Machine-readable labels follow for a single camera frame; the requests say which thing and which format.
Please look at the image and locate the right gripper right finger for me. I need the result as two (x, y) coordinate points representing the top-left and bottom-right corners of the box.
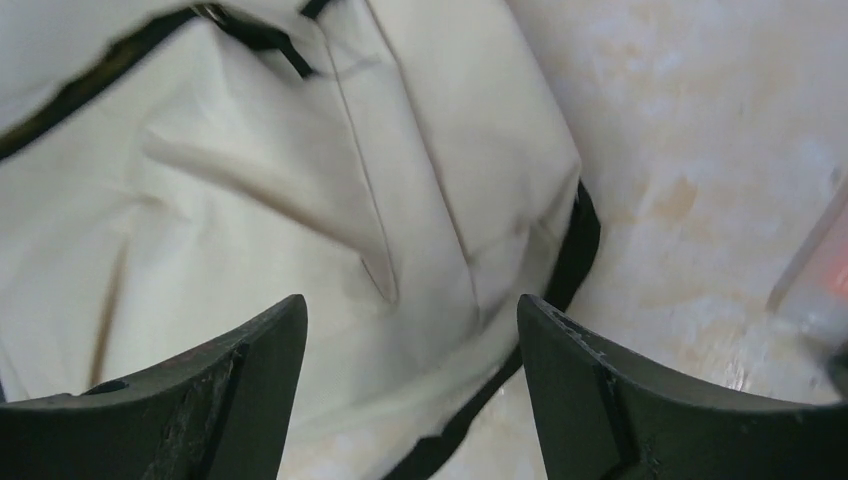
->
(517, 295), (847, 479)

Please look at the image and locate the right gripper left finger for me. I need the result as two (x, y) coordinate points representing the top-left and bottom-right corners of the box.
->
(1, 295), (307, 479)

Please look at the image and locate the beige canvas backpack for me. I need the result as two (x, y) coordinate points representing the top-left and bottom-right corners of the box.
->
(1, 1), (600, 479)

